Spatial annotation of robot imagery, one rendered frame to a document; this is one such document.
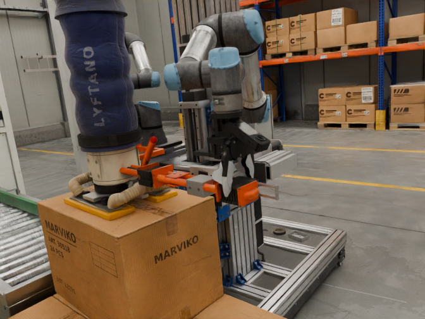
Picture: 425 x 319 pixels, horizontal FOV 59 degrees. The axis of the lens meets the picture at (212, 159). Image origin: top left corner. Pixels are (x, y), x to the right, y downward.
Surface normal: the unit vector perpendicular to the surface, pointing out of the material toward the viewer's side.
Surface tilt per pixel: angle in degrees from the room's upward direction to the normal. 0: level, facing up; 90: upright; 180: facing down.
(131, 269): 90
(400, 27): 90
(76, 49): 80
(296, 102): 90
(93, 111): 74
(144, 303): 90
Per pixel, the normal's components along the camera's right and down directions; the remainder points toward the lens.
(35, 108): 0.78, 0.07
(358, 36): -0.60, 0.25
